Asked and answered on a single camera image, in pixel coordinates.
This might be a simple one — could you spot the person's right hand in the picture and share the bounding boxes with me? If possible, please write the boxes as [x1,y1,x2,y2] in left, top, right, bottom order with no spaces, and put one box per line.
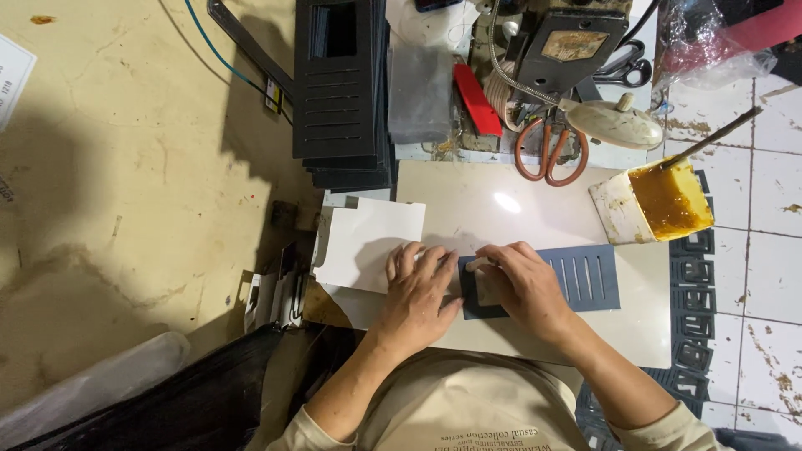
[467,241,569,343]

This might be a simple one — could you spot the person's left hand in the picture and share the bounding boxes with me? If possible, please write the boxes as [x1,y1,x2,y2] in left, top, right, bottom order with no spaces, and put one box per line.
[370,243,465,359]

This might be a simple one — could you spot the clear plastic window piece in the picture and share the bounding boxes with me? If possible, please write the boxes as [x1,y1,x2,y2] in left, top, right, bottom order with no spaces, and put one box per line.
[473,268,504,308]

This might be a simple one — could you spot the dark blue slotted card panel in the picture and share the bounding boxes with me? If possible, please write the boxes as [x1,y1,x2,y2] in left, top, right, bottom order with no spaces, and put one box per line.
[457,244,622,321]

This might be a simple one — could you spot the white paper sheet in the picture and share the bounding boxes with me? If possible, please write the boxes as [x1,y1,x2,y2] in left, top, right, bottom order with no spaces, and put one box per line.
[312,197,427,296]

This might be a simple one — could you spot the white tile work slab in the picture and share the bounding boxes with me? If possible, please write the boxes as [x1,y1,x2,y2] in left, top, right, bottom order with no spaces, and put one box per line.
[303,160,673,370]

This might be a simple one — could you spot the person's beige shirt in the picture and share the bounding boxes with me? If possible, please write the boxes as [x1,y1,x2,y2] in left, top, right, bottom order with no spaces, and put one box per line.
[266,347,735,451]

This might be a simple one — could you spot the pile of small card pieces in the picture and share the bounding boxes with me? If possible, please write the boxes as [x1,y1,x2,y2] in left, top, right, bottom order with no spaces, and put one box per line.
[243,241,309,334]

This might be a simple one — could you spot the white glue tub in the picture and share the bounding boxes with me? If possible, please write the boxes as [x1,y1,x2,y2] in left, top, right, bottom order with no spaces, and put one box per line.
[588,156,716,246]

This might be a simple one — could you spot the pile of dark blue cutout frames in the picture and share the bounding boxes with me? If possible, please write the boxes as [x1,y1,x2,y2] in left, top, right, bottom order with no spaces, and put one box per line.
[575,169,716,451]

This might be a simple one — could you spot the cream lamp head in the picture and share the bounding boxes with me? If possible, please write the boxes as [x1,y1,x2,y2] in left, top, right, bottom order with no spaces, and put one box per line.
[559,93,664,152]

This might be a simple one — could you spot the red flat strip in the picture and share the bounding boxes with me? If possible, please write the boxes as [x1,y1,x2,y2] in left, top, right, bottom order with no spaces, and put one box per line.
[452,63,504,138]

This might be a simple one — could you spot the stack of grey plastic sheets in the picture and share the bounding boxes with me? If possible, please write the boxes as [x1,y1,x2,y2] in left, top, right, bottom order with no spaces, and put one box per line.
[386,44,456,147]

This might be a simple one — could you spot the stack of black slotted panels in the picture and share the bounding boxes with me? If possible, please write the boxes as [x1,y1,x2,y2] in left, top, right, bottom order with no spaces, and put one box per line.
[292,0,398,193]

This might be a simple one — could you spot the flexible metal lamp neck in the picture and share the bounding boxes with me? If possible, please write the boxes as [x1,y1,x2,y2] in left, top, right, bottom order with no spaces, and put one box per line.
[488,0,562,106]

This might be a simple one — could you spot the black machine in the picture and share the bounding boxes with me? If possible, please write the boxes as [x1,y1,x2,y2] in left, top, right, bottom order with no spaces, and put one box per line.
[510,0,631,96]

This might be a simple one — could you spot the glue brush stick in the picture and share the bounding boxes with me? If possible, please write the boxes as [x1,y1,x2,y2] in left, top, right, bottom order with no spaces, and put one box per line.
[661,105,764,170]

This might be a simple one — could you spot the black plastic bag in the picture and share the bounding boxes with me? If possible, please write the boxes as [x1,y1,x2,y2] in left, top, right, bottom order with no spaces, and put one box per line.
[11,322,355,451]

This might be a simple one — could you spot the clear crumpled plastic bag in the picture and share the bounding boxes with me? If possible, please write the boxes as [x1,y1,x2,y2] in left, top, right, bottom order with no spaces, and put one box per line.
[652,0,779,92]

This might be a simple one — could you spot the black metal bar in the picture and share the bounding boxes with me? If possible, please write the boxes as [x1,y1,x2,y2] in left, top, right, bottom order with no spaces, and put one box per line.
[206,0,296,106]

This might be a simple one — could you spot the clear plastic bag roll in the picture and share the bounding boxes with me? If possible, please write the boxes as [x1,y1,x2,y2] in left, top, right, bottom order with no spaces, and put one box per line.
[0,331,191,449]

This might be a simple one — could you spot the red fabric piece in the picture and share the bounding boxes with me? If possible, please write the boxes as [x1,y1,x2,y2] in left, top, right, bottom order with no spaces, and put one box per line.
[721,0,802,55]

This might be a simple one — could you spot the white printed paper label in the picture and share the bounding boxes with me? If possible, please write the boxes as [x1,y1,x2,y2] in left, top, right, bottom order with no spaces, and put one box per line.
[0,34,38,133]

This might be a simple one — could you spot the orange-handled scissors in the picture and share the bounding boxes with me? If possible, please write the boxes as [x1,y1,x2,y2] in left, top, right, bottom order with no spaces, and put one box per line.
[514,113,590,188]

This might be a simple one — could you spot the coil of beige cord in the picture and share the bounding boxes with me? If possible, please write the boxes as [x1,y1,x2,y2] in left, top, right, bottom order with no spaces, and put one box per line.
[484,59,524,134]

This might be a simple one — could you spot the black-handled scissors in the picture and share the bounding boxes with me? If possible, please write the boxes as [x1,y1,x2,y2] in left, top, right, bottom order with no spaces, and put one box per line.
[591,39,654,89]

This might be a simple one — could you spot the blue cable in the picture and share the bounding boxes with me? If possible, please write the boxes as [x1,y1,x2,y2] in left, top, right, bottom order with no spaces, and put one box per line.
[183,0,294,125]

